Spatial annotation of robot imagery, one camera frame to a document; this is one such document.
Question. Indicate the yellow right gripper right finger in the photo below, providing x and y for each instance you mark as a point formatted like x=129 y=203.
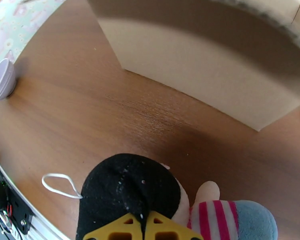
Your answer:
x=187 y=234

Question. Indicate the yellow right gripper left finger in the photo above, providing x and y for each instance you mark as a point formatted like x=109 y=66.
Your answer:
x=100 y=233

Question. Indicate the plush doll with black hair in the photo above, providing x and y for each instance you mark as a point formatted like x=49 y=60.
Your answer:
x=130 y=186

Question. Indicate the brown cardboard express box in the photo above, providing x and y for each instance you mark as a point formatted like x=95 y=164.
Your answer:
x=202 y=71

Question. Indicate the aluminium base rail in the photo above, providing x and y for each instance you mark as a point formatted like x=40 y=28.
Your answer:
x=47 y=229

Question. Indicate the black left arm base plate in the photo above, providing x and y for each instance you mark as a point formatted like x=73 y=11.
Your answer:
x=20 y=216

